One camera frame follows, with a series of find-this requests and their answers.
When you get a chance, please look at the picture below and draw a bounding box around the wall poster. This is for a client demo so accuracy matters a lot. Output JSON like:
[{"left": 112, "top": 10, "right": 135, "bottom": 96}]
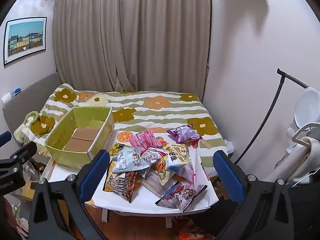
[{"left": 3, "top": 17, "right": 48, "bottom": 66}]

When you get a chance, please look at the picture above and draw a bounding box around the orange snack packet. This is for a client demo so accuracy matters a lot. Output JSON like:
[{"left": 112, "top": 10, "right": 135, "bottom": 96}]
[{"left": 152, "top": 159, "right": 173, "bottom": 187}]

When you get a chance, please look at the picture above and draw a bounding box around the yellow brown snack packet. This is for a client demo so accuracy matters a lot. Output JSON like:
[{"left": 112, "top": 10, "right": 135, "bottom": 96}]
[{"left": 104, "top": 171, "right": 139, "bottom": 204}]

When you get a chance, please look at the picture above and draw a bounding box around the yellow cartoon snack packet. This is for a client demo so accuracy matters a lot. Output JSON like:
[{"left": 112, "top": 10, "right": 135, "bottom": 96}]
[{"left": 109, "top": 142, "right": 133, "bottom": 161}]

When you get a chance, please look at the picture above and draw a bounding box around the grey headboard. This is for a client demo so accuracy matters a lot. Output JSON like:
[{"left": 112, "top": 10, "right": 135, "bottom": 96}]
[{"left": 2, "top": 73, "right": 63, "bottom": 141}]

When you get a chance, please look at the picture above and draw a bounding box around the floral pillow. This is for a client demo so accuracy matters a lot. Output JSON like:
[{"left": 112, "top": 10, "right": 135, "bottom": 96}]
[{"left": 14, "top": 109, "right": 57, "bottom": 146}]

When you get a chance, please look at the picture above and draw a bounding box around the green plush ring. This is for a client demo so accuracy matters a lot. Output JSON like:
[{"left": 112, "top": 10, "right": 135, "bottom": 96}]
[{"left": 24, "top": 111, "right": 40, "bottom": 126}]

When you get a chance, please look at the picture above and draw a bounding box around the green cardboard box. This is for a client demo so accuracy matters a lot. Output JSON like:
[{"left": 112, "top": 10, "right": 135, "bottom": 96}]
[{"left": 44, "top": 106, "right": 115, "bottom": 169}]

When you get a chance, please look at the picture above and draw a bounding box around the white hanging garment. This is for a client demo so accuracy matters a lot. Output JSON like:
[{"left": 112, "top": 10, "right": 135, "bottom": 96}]
[{"left": 275, "top": 87, "right": 320, "bottom": 183}]

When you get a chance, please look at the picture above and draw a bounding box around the purple pink cartoon snack packet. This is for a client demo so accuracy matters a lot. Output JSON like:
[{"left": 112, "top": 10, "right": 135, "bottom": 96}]
[{"left": 155, "top": 181, "right": 209, "bottom": 212}]

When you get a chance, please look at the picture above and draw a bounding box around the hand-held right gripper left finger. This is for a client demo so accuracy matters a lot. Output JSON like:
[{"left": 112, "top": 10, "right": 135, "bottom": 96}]
[{"left": 28, "top": 149, "right": 111, "bottom": 240}]

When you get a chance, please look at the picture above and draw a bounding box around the white cloth bundle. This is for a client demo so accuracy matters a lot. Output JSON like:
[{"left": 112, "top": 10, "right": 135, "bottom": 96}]
[{"left": 223, "top": 140, "right": 236, "bottom": 156}]

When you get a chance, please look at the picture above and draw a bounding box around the brown paper bag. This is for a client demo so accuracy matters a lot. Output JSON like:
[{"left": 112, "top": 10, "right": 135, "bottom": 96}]
[{"left": 216, "top": 177, "right": 232, "bottom": 200}]

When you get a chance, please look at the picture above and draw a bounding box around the clear plastic bag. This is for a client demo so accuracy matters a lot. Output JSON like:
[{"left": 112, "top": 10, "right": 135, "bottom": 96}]
[{"left": 22, "top": 159, "right": 46, "bottom": 181}]

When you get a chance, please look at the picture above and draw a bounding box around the black clothes rack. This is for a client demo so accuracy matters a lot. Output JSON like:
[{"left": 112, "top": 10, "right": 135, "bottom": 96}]
[{"left": 234, "top": 68, "right": 311, "bottom": 163}]

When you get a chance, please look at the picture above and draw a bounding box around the magenta snack packet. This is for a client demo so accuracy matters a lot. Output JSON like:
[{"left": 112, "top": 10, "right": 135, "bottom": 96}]
[{"left": 178, "top": 162, "right": 195, "bottom": 184}]

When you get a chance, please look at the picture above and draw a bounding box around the white folding table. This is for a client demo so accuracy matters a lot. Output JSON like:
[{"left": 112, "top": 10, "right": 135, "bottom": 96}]
[{"left": 40, "top": 152, "right": 220, "bottom": 228}]

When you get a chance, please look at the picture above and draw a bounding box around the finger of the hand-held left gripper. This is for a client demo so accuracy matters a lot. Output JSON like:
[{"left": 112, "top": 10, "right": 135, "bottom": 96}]
[
  {"left": 0, "top": 141, "right": 38, "bottom": 178},
  {"left": 0, "top": 131, "right": 12, "bottom": 146}
]

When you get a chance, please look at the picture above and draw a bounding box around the pink striped snack packet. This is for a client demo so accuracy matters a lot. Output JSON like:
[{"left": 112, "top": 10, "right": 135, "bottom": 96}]
[{"left": 130, "top": 129, "right": 163, "bottom": 154}]

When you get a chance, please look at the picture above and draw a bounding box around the grey clothes hanger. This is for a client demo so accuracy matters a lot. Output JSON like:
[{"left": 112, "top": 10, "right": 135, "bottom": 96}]
[{"left": 291, "top": 122, "right": 320, "bottom": 146}]

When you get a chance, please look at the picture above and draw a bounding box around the beige curtain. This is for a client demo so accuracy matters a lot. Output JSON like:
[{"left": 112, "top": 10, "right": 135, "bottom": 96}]
[{"left": 53, "top": 0, "right": 212, "bottom": 93}]

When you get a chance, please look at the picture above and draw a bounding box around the white red snack packet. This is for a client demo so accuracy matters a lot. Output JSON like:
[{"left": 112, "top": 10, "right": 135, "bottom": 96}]
[{"left": 141, "top": 148, "right": 169, "bottom": 167}]

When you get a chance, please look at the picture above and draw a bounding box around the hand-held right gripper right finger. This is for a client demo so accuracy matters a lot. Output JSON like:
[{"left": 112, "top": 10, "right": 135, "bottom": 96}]
[{"left": 212, "top": 150, "right": 295, "bottom": 240}]

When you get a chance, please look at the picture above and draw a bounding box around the cream orange cake packet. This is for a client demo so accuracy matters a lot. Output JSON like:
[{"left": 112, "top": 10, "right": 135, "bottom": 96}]
[{"left": 164, "top": 142, "right": 192, "bottom": 174}]

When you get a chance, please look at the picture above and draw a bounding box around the orange red packet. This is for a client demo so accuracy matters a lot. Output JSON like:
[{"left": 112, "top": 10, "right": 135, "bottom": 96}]
[{"left": 178, "top": 232, "right": 216, "bottom": 240}]

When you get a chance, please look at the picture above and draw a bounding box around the dark cloth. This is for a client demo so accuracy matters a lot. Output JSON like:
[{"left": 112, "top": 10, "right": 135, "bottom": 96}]
[{"left": 287, "top": 174, "right": 320, "bottom": 240}]

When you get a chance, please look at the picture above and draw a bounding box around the striped floral bedding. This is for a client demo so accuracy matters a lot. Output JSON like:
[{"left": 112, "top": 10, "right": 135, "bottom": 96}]
[{"left": 14, "top": 83, "right": 231, "bottom": 178}]

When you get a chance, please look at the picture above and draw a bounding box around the silver grey snack packet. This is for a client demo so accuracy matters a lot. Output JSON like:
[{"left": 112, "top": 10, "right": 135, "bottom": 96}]
[{"left": 111, "top": 146, "right": 150, "bottom": 174}]

